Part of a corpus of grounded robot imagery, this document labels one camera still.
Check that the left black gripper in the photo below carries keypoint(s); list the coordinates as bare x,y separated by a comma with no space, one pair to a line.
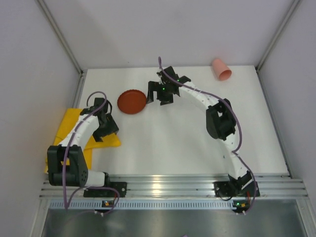
106,129

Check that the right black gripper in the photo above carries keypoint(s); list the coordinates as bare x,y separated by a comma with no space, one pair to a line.
158,91

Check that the red round plate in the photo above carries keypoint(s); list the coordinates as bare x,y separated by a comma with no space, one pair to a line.
131,101

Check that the yellow cartoon placemat cloth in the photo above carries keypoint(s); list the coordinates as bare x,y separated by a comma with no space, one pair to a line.
68,122

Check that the pink plastic cup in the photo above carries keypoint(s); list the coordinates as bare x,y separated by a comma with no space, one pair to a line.
221,70

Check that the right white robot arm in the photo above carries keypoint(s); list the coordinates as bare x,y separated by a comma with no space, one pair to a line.
221,124

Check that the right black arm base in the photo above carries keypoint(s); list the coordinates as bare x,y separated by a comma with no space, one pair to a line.
226,189

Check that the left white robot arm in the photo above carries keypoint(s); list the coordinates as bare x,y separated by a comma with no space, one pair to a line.
66,163

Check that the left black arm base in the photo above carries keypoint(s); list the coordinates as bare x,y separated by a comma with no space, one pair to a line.
116,189

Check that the perforated grey cable tray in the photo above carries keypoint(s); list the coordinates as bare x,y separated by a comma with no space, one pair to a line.
146,204

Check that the aluminium mounting rail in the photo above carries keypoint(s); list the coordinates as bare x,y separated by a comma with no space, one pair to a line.
202,186

